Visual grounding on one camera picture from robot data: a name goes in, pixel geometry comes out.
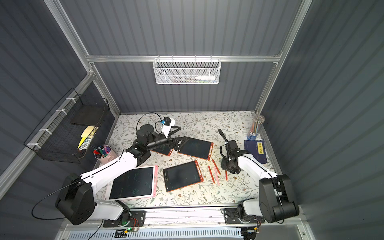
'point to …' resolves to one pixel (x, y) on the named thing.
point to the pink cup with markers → (104, 154)
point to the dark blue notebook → (257, 148)
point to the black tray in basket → (87, 115)
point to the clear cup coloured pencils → (257, 122)
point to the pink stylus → (216, 175)
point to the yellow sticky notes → (85, 134)
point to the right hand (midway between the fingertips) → (227, 167)
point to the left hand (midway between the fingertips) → (186, 135)
